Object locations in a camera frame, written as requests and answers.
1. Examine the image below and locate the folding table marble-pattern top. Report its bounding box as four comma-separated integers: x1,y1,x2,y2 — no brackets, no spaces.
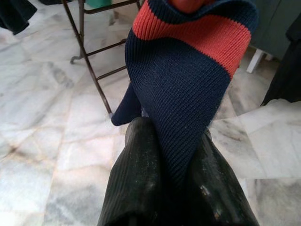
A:
61,0,142,116

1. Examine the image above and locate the navy polo shirt orange-striped collar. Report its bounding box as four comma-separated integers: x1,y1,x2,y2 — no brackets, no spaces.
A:
111,0,259,189

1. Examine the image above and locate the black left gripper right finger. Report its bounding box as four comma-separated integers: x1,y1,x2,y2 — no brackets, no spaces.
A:
178,131,259,226

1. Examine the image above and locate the black draped garment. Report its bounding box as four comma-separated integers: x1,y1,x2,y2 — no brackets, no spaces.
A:
0,0,38,36

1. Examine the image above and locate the green plastic basin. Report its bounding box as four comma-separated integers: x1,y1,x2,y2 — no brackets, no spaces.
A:
84,0,140,14

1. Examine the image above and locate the dark grey tv console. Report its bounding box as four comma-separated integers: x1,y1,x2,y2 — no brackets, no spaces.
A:
246,0,293,73

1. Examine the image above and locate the black polo shirt red collar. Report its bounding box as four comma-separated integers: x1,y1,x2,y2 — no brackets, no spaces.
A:
260,14,301,106

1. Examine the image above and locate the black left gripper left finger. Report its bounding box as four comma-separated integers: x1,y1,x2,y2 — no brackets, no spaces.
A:
97,118,179,226

